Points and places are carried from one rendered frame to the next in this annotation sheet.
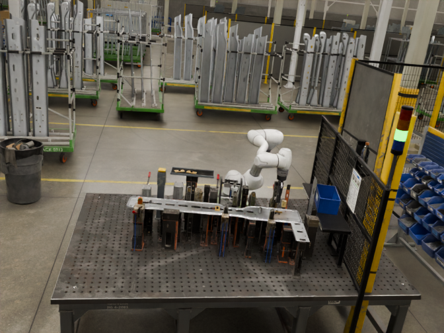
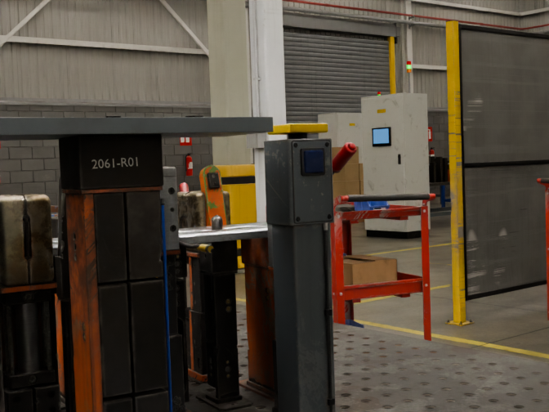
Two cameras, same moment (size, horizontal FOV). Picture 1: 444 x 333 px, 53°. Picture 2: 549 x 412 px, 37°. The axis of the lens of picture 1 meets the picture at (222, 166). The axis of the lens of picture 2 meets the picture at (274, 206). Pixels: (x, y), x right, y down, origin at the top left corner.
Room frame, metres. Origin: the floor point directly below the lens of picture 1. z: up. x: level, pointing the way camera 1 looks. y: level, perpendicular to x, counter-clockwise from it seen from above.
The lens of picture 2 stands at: (4.46, -0.05, 1.11)
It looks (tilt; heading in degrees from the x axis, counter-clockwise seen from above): 3 degrees down; 152
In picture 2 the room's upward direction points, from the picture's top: 2 degrees counter-clockwise
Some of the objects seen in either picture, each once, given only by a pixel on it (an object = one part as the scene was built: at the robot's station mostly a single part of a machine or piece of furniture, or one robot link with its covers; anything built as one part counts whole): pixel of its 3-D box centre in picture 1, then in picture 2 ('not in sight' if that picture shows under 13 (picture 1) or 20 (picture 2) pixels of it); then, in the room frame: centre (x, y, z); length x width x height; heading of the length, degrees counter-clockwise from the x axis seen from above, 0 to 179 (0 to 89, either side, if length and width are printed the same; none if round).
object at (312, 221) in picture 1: (310, 238); not in sight; (3.09, -0.74, 0.88); 0.08 x 0.08 x 0.36; 2
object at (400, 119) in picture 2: not in sight; (394, 150); (-5.03, 7.00, 1.22); 0.80 x 0.54 x 2.45; 11
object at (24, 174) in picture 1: (23, 171); not in sight; (4.98, 2.41, 0.36); 0.54 x 0.50 x 0.73; 10
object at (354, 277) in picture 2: not in sight; (348, 297); (1.34, 1.99, 0.49); 0.81 x 0.47 x 0.97; 174
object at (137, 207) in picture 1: (139, 226); (203, 284); (2.99, 0.58, 0.88); 0.15 x 0.11 x 0.36; 2
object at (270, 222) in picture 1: (268, 240); not in sight; (3.00, -0.41, 0.87); 0.12 x 0.09 x 0.35; 2
